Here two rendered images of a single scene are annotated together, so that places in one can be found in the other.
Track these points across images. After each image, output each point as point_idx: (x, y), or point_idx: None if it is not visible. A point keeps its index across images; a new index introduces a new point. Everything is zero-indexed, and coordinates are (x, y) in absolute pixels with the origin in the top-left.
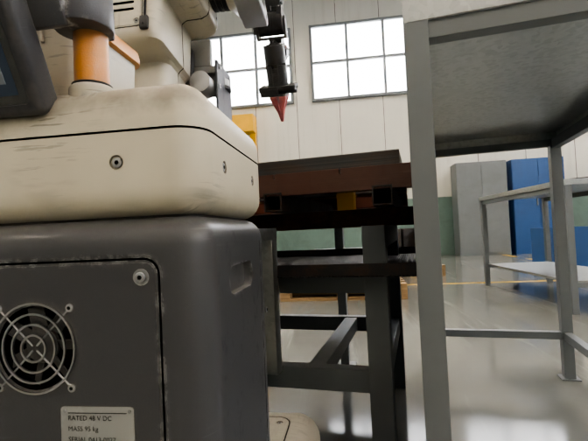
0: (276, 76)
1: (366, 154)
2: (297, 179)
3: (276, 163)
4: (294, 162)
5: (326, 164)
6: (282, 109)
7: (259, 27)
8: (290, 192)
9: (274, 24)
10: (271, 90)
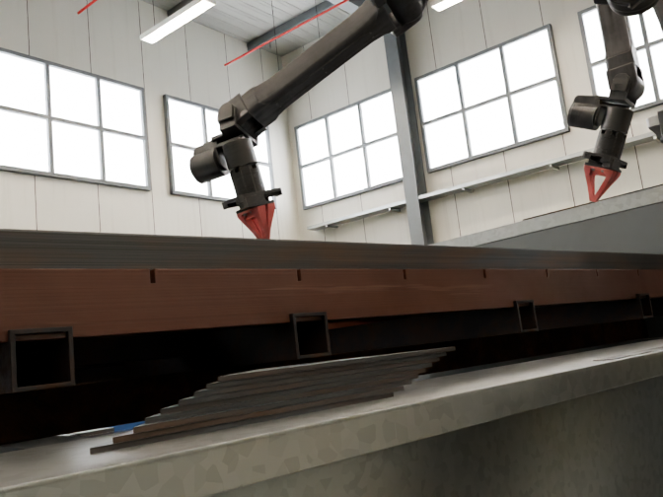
0: (623, 147)
1: (660, 256)
2: (652, 278)
3: (612, 254)
4: (623, 256)
5: (642, 262)
6: (608, 187)
7: (635, 87)
8: (650, 294)
9: (641, 90)
10: (618, 162)
